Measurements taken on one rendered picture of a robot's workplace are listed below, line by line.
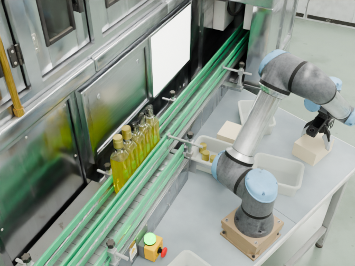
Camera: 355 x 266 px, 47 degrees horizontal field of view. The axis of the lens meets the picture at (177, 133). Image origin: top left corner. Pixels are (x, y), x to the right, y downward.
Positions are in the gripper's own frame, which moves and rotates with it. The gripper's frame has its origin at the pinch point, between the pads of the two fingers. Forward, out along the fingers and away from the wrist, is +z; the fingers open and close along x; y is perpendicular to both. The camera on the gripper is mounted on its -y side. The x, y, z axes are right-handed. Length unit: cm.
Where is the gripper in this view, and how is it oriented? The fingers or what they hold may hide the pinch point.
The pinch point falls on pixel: (313, 144)
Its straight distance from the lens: 208.2
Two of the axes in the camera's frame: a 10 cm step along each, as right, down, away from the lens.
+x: -6.9, -4.7, 5.6
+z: 0.0, 7.7, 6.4
